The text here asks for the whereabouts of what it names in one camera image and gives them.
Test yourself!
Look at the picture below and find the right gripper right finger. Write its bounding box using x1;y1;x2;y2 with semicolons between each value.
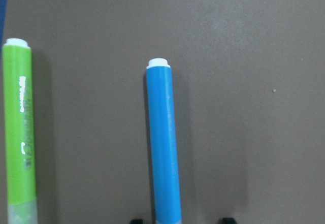
219;217;237;224

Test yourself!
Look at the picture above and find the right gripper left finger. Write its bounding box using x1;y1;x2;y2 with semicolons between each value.
130;218;144;224

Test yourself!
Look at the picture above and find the green highlighter pen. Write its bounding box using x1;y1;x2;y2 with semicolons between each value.
2;38;38;223

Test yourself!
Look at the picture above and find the blue highlighter pen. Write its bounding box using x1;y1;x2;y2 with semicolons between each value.
146;58;182;223

